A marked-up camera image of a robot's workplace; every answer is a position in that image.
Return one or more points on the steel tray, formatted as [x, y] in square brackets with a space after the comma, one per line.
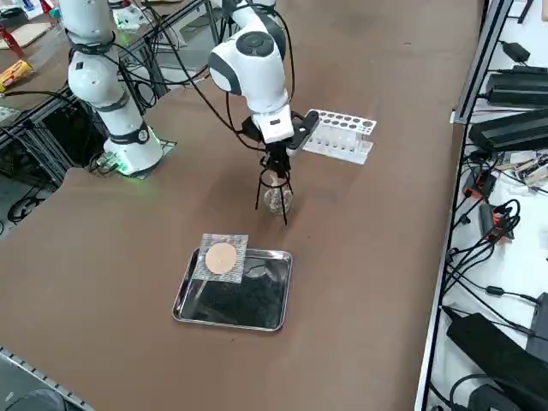
[240, 304]

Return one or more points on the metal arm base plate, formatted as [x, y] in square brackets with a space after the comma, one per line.
[169, 145]

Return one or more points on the orange and black adapter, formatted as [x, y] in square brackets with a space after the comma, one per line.
[492, 220]

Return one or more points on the small black power adapter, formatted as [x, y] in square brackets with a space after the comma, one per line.
[518, 52]

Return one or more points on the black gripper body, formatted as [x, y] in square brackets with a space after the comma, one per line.
[276, 154]

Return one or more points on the aluminium camera post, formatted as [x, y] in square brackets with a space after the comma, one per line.
[479, 68]

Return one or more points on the flat black box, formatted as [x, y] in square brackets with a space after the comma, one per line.
[492, 351]

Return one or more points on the white test tube rack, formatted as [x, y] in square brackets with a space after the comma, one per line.
[355, 156]

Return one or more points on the large black power brick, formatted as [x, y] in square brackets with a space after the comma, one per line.
[518, 90]
[509, 130]

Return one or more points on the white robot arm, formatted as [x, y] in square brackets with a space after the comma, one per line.
[257, 77]

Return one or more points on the yellow and red packet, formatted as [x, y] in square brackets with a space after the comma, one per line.
[15, 75]

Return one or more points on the orange and black plug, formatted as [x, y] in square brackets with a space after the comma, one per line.
[481, 182]

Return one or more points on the grey ribbed rail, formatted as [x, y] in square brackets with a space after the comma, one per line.
[25, 372]

